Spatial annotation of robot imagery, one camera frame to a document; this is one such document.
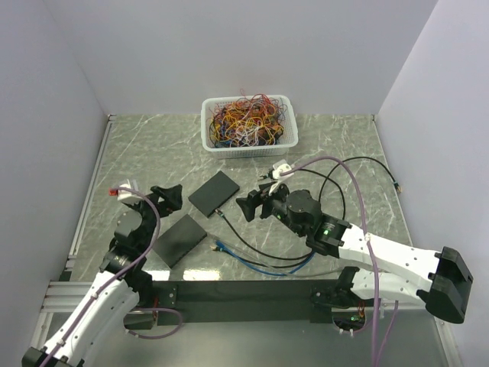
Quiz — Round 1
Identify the tangled colourful wires bundle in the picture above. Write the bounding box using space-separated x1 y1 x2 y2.
208 88 288 149

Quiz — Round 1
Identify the aluminium frame rail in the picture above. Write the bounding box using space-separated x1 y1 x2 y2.
40 113 115 345

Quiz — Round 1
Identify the black network switch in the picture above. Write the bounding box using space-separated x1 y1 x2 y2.
153 215 207 268
189 171 240 218

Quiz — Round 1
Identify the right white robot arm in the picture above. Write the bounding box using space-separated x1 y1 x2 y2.
236 184 474 324

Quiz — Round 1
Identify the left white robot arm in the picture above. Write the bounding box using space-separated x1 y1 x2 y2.
21 183 183 366

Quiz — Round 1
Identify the blue ethernet cable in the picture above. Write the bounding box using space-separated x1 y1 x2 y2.
212 240 324 277

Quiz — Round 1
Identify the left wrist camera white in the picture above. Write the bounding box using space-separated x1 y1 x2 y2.
108 179 141 206

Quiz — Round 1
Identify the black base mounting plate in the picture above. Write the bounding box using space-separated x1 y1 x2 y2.
154 280 347 323

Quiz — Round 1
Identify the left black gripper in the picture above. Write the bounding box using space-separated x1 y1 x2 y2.
126 183 182 251

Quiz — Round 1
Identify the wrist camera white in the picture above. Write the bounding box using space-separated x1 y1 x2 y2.
108 179 141 206
267 159 293 195

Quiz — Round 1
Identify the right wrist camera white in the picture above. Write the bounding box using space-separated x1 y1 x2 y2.
267 159 293 195

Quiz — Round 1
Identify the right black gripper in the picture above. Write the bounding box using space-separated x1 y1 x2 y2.
236 178 307 237

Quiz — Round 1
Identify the black ethernet cable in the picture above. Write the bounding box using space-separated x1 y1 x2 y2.
215 156 403 265

